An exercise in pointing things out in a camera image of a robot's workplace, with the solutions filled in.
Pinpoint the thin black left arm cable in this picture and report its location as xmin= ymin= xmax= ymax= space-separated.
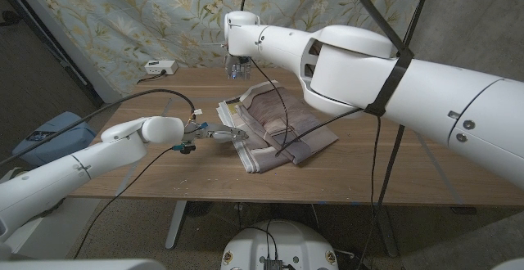
xmin=72 ymin=146 xmax=177 ymax=259

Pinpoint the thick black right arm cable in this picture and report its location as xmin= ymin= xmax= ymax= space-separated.
xmin=240 ymin=0 xmax=414 ymax=270

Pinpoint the floral print backdrop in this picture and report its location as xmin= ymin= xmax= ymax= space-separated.
xmin=18 ymin=0 xmax=429 ymax=99

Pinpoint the black power strip cable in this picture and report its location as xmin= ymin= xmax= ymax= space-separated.
xmin=136 ymin=70 xmax=167 ymax=85

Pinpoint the black round wall fixture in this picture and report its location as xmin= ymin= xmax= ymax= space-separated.
xmin=0 ymin=11 xmax=24 ymax=28

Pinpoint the black backdrop stand pole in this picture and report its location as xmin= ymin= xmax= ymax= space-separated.
xmin=403 ymin=0 xmax=435 ymax=46

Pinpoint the grey table leg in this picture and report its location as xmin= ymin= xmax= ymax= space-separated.
xmin=372 ymin=204 xmax=400 ymax=258

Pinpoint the white floor board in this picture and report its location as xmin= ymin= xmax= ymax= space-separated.
xmin=0 ymin=198 xmax=99 ymax=259

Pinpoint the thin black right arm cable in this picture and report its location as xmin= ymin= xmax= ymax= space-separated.
xmin=248 ymin=56 xmax=382 ymax=238

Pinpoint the thin black base cable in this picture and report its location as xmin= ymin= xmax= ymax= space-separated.
xmin=238 ymin=225 xmax=279 ymax=259

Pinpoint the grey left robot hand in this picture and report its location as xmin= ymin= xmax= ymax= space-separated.
xmin=183 ymin=120 xmax=250 ymax=146

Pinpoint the black round fan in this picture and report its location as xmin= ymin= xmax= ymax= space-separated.
xmin=186 ymin=200 xmax=214 ymax=218

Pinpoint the white power strip box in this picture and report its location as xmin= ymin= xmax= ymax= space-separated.
xmin=143 ymin=60 xmax=179 ymax=76

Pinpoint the black slanted wall strip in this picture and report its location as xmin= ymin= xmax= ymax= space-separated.
xmin=0 ymin=0 xmax=103 ymax=107

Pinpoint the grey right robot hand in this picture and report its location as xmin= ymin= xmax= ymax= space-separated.
xmin=223 ymin=52 xmax=253 ymax=81

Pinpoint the sofa print cloth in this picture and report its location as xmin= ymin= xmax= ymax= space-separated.
xmin=215 ymin=79 xmax=340 ymax=174

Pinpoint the white table leg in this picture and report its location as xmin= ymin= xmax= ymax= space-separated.
xmin=165 ymin=200 xmax=189 ymax=250

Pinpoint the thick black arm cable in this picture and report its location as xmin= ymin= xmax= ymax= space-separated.
xmin=0 ymin=88 xmax=197 ymax=167
xmin=240 ymin=0 xmax=414 ymax=270

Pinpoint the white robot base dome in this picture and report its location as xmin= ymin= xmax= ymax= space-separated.
xmin=220 ymin=219 xmax=340 ymax=270

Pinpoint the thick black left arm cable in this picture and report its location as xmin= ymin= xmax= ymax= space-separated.
xmin=0 ymin=88 xmax=197 ymax=167

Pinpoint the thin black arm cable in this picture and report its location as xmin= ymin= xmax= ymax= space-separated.
xmin=72 ymin=146 xmax=177 ymax=259
xmin=248 ymin=56 xmax=382 ymax=238

